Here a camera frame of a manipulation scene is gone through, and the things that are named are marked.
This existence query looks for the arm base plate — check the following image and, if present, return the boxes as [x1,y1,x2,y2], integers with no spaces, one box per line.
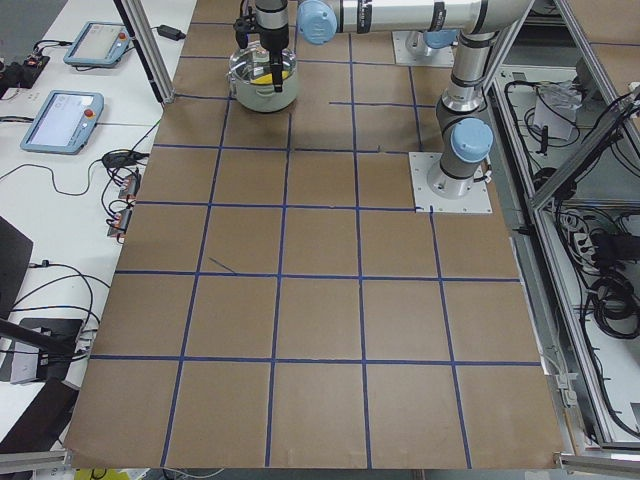
[409,152,493,215]
[392,30,459,68]

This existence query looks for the far blue teach pendant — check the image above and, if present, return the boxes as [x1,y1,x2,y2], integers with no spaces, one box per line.
[63,22,130,68]

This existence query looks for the near blue teach pendant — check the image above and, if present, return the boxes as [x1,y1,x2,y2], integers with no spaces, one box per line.
[20,90,104,155]

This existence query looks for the blue teach pendant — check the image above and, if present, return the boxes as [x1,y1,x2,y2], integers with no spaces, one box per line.
[63,22,130,68]
[20,90,104,155]

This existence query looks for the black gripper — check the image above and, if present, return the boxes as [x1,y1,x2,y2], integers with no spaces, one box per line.
[234,0,289,93]

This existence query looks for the brown paper table cover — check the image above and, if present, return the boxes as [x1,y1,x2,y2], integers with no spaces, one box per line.
[65,1,563,469]

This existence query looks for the black power adapter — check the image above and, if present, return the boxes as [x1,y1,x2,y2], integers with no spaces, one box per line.
[156,24,186,41]

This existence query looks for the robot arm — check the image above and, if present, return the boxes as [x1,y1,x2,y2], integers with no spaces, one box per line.
[297,1,508,199]
[233,1,463,93]

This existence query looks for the yellow corn cob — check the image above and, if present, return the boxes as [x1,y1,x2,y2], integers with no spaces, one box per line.
[250,71,290,85]

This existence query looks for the aluminium frame post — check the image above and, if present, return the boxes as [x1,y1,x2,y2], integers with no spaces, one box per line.
[113,0,175,105]

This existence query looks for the black laptop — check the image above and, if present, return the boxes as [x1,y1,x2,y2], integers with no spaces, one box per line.
[0,218,33,319]

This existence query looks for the pale green steel pot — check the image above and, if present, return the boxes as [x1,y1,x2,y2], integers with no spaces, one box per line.
[227,65,299,113]

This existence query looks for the black cable bundle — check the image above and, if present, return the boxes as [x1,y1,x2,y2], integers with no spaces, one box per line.
[582,272,640,341]

